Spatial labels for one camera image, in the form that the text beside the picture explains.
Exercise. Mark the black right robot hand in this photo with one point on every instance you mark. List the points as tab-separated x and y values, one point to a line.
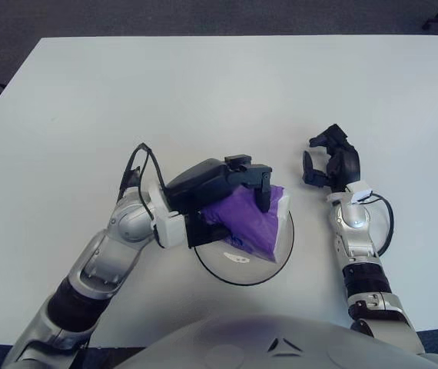
347	165

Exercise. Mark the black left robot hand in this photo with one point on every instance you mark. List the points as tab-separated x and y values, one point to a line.
200	184

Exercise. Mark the purple tissue paper pack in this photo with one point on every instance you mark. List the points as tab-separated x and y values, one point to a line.
246	219

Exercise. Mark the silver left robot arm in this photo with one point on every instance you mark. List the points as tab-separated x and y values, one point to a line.
100	261

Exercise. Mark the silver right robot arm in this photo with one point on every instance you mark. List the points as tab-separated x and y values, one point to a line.
351	223

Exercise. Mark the white plate black rim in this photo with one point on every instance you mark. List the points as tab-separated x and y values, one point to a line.
242	273

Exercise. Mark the grey robot torso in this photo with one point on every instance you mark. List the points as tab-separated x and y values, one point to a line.
223	342

